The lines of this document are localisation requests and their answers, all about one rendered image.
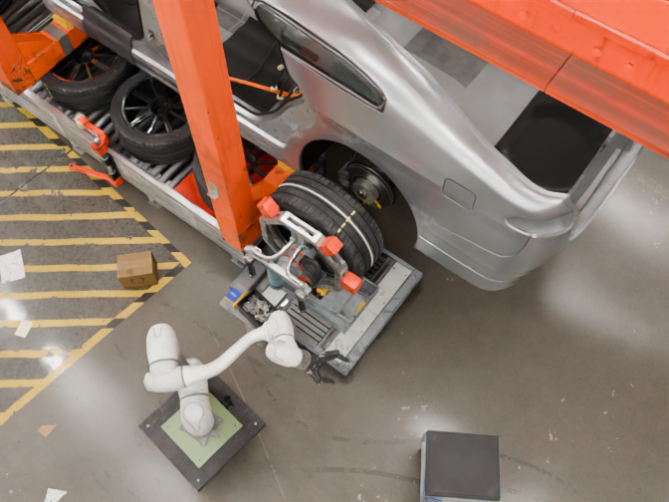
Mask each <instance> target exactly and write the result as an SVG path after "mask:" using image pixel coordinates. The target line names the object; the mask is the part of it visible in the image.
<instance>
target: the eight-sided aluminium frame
mask: <svg viewBox="0 0 669 502"><path fill-rule="evenodd" d="M259 220H260V221H259V222H260V225H261V230H262V237H263V239H264V241H265V242H266V243H267V244H268V245H269V246H270V247H271V248H272V250H273V251H274V252H275V253H277V252H279V251H280V249H279V248H278V247H277V246H276V245H275V244H274V242H273V240H274V241H275V242H276V243H277V245H278V246H279V247H280V248H281V249H282V248H283V247H284V246H285V245H284V243H283V242H282V241H281V240H280V239H279V237H278V236H277V235H276V233H275V230H274V224H279V225H284V226H286V227H288V228H289V229H291V230H292V231H294V232H295V233H297V234H298V235H300V236H301V237H303V238H304V239H305V240H307V241H308V242H310V243H311V244H312V245H313V246H314V247H316V249H317V250H318V251H319V252H320V254H321V255H322V256H323V257H324V258H325V260H326V261H327V262H328V263H329V264H330V266H331V267H332V268H333V269H334V278H333V277H327V276H325V278H324V279H323V280H322V281H321V282H320V284H319V285H318V286H317V288H319V289H326V290H332V291H337V292H340V291H341V290H342V289H343V287H342V286H341V285H340V281H341V279H342V278H343V277H344V276H345V274H346V273H347V268H348V267H347V265H346V263H345V261H343V260H342V259H341V257H340V256H339V255H338V254H337V253H336V254H335V255H334V256H333V258H334V259H335V260H336V261H337V263H336V262H335V261H334V259H333V258H332V257H331V256H326V255H325V254H324V253H323V251H322V250H321V249H320V248H319V247H320V245H321V244H322V243H323V242H324V241H325V239H326V237H325V236H324V235H323V234H322V233H321V232H320V231H317V230H316V229H314V228H313V227H311V226H310V225H308V224H307V223H305V222H304V221H302V220H301V219H299V218H298V217H296V216H295V215H293V213H290V212H289V211H286V210H285V211H279V212H278V213H277V214H276V216H275V217H274V218H273V219H272V218H265V216H264V215H262V216H261V217H260V218H259ZM291 221H292V222H294V223H295V224H297V225H298V226H299V225H300V226H301V227H303V228H304V229H306V230H307V232H309V233H310V234H312V235H313V237H312V236H311V235H309V234H308V233H306V232H305V231H303V230H302V229H300V228H299V227H297V226H296V225H294V224H293V223H291ZM301 276H302V277H303V278H304V279H306V280H307V281H309V282H310V283H313V282H312V281H311V279H310V278H309V276H308V275H307V274H306V273H305V272H303V273H302V274H301Z"/></svg>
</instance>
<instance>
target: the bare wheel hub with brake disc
mask: <svg viewBox="0 0 669 502"><path fill-rule="evenodd" d="M346 170H347V171H349V172H350V173H351V184H350V185H349V187H350V189H351V190H352V191H353V192H354V194H355V195H356V196H357V197H358V198H359V199H361V200H362V201H364V200H366V202H365V203H369V205H371V206H373V207H375V208H379V207H378V206H377V204H376V203H375V201H374V200H375V199H376V201H377V202H378V204H379V205H380V207H381V208H379V209H386V208H388V207H389V206H390V205H391V204H392V202H393V193H392V191H391V189H390V187H389V185H388V184H387V183H386V181H385V180H384V179H383V178H382V177H381V176H380V175H379V174H378V173H376V172H375V171H374V170H372V169H371V168H369V167H367V166H365V165H362V164H358V163H353V164H351V165H350V166H349V167H348V168H347V169H346ZM359 189H360V190H362V191H364V192H365V193H366V195H367V198H366V199H362V198H360V197H359V196H358V195H357V191H358V190H359Z"/></svg>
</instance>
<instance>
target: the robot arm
mask: <svg viewBox="0 0 669 502"><path fill-rule="evenodd" d="M258 341H267V342H268V343H269V344H268V345H267V347H266V356H267V358H268V359H269V360H271V361H272V362H274V363H276V364H278V365H281V366H285V367H294V368H297V369H301V370H309V371H307V374H308V376H309V377H311V378H312V379H313V380H314V381H315V382H316V383H317V385H319V384H320V383H321V382H324V383H328V382H329V383H332V384H335V382H334V380H333V379H331V378H327V377H324V376H321V374H320V371H319V369H321V368H322V366H323V365H324V364H325V363H326V362H328V361H331V360H334V359H339V360H341V361H344V362H347V363H349V359H348V358H345V357H344V355H341V354H340V351H339V350H333V351H325V352H324V351H320V353H321V354H320V355H319V356H316V355H313V354H310V353H309V352H308V351H305V350H302V349H299V348H298V346H297V344H296V342H295V339H294V328H293V324H292V322H291V319H290V317H289V316H288V314H287V313H285V312H283V311H276V312H273V313H272V314H271V316H270V317H269V320H268V321H267V322H265V323H264V325H263V326H262V327H260V328H258V329H255V330H253V331H251V332H249V333H248V334H246V335H245V336H244V337H242V338H241V339H240V340H239V341H238V342H237V343H235V344H234V345H233V346H232V347H231V348H230V349H229V350H227V351H226V352H225V353H224V354H223V355H222V356H220V357H219V358H218V359H217V360H215V361H214V362H212V363H210V364H207V365H203V364H202V363H201V362H200V361H199V360H197V359H194V358H190V359H186V358H185V357H184V356H183V355H182V353H181V350H180V346H179V344H178V341H177V338H176V335H175V332H174V330H173V329H172V328H171V326H169V325H167V324H157V325H154V326H152V327H151V328H150V329H149V331H148V334H147V338H146V350H147V358H148V362H149V373H147V374H146V375H145V377H144V385H145V387H146V389H147V390H148V391H152V392H172V391H178V394H179V398H180V419H181V422H182V424H180V425H179V429H180V430H181V431H184V432H186V433H187V434H188V435H190V436H191V437H193V438H194V439H195V440H197V441H198V442H199V443H200V444H201V446H205V445H206V444H207V441H208V439H209V438H210V437H211V435H212V436H214V437H216V438H220V436H221V435H220V434H219V433H218V432H217V431H216V429H217V427H218V426H219V425H220V424H221V423H222V422H223V421H224V419H223V418H222V417H220V416H217V415H216V414H215V413H213V412H212V409H211V405H210V400H209V393H208V381H207V380H208V379H209V378H212V377H215V376H217V375H218V374H220V373H221V372H223V371H224V370H225V369H227V368H228V367H229V366H230V365H231V364H232V363H233V362H234V361H235V360H236V359H237V358H238V357H239V356H240V355H241V354H242V353H243V352H244V351H245V350H247V349H248V348H249V347H250V346H251V345H252V344H254V343H255V342H258ZM314 371H316V372H317V375H318V377H319V379H317V378H316V377H315V376H314V375H313V373H312V372H314Z"/></svg>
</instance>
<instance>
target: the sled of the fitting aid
mask: <svg viewBox="0 0 669 502"><path fill-rule="evenodd" d="M363 278H364V283H363V284H362V286H361V287H360V288H359V290H358V291H357V292H356V293H355V294H354V295H353V296H352V297H351V299H350V300H349V301H348V302H347V304H346V305H345V306H344V307H343V309H342V310H341V311H340V312H339V313H338V315H337V316H336V317H335V316H334V315H332V314H331V313H330V312H328V311H327V310H325V309H324V308H322V307H321V306H320V305H318V304H317V303H315V302H314V301H312V300H311V299H310V298H308V297H307V298H306V300H305V306H306V307H307V308H308V309H309V310H311V311H312V312H314V313H315V314H316V315H318V316H319V317H321V318H322V319H324V320H325V321H326V322H328V323H329V324H331V325H332V326H334V327H335V328H336V329H338V330H339V331H341V332H342V333H343V334H345V333H346V332H347V331H348V329H349V328H350V327H351V326H352V324H353V323H354V322H355V321H356V319H357V318H358V317H359V316H360V314H361V313H362V312H363V311H364V309H365V308H366V307H367V306H368V304H369V303H370V302H371V301H372V299H373V298H374V297H375V296H376V294H377V293H378V291H379V287H378V286H377V285H375V284H374V283H372V282H371V281H369V280H368V279H366V278H365V277H363ZM282 290H283V291H284V292H285V293H287V294H288V295H290V296H291V297H292V298H294V299H295V300H297V301H298V298H296V296H295V293H296V292H297V291H298V290H297V289H295V288H294V287H292V286H291V285H290V284H288V283H287V282H285V287H284V288H283V289H282Z"/></svg>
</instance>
